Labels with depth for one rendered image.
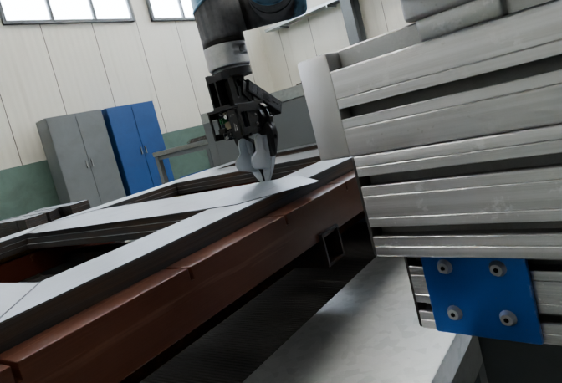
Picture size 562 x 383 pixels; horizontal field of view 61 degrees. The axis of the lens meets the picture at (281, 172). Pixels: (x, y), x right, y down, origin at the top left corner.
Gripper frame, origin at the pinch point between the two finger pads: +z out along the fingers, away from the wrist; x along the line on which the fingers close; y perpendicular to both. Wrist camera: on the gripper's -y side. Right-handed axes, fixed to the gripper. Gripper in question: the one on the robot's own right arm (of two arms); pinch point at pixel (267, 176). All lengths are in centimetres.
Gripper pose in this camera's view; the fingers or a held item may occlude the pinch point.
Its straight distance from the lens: 88.1
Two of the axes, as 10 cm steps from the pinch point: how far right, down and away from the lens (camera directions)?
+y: -5.5, 2.3, -8.0
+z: 2.5, 9.6, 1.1
